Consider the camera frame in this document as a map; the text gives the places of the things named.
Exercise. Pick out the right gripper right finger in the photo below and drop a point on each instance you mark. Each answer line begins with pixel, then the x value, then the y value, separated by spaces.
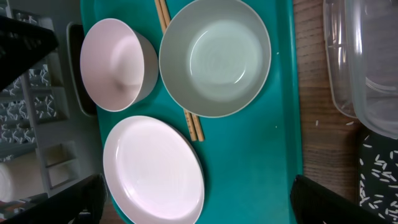
pixel 313 203

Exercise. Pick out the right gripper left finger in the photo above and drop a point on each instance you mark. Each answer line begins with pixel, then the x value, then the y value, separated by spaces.
pixel 83 202

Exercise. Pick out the white rice grains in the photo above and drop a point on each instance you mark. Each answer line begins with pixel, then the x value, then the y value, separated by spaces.
pixel 357 164

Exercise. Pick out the pink small bowl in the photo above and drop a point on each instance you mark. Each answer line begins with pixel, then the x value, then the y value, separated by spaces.
pixel 119 66

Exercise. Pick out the grey-green bowl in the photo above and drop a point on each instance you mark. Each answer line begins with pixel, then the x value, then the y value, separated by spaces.
pixel 215 57

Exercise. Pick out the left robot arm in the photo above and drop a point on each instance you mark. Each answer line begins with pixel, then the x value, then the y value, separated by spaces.
pixel 22 46

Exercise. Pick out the black waste tray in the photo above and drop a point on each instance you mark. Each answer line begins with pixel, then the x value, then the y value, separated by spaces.
pixel 378 176

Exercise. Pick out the clear plastic waste bin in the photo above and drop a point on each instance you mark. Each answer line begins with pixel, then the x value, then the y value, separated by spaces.
pixel 361 51

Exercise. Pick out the grey plastic dish rack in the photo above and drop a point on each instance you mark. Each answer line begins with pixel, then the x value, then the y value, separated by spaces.
pixel 50 136

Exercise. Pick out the large pink plate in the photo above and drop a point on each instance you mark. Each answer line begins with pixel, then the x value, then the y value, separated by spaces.
pixel 152 172

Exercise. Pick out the teal serving tray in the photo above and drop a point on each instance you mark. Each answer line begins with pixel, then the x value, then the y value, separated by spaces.
pixel 250 158

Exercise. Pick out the right wooden chopstick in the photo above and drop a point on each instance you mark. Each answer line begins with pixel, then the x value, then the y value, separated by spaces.
pixel 198 128

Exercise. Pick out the wooden chopstick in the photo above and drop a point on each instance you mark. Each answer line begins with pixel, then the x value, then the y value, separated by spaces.
pixel 198 128
pixel 164 19

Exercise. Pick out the left wooden chopstick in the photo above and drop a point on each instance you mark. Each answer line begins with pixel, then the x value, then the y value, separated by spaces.
pixel 164 19

